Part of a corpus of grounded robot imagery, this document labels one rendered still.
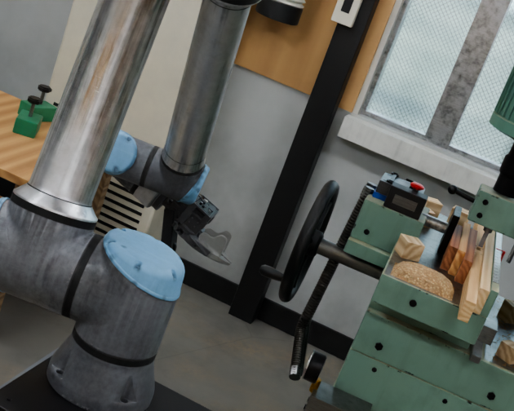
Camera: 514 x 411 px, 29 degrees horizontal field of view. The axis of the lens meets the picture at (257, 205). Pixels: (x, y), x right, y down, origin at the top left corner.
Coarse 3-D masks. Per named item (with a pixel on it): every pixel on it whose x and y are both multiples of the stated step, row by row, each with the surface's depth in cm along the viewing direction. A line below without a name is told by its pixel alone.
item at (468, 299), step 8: (480, 232) 221; (480, 240) 215; (480, 256) 204; (472, 264) 197; (480, 264) 198; (472, 272) 192; (480, 272) 193; (472, 280) 187; (464, 288) 189; (472, 288) 183; (464, 296) 181; (472, 296) 178; (464, 304) 176; (472, 304) 175; (464, 312) 176; (464, 320) 176
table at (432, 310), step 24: (432, 240) 217; (384, 264) 207; (432, 264) 201; (384, 288) 186; (408, 288) 185; (456, 288) 192; (408, 312) 186; (432, 312) 185; (456, 312) 184; (456, 336) 185
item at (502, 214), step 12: (480, 192) 201; (492, 192) 202; (480, 204) 202; (492, 204) 201; (504, 204) 200; (468, 216) 203; (480, 216) 202; (492, 216) 202; (504, 216) 201; (492, 228) 202; (504, 228) 202
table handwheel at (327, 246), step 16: (320, 192) 208; (336, 192) 218; (320, 208) 204; (304, 224) 203; (320, 224) 219; (304, 240) 202; (320, 240) 214; (304, 256) 217; (336, 256) 214; (352, 256) 213; (288, 272) 204; (304, 272) 226; (368, 272) 213; (288, 288) 207
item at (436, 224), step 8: (456, 208) 211; (456, 216) 205; (424, 224) 211; (432, 224) 210; (440, 224) 210; (448, 224) 210; (456, 224) 206; (448, 232) 206; (448, 240) 207; (440, 248) 208
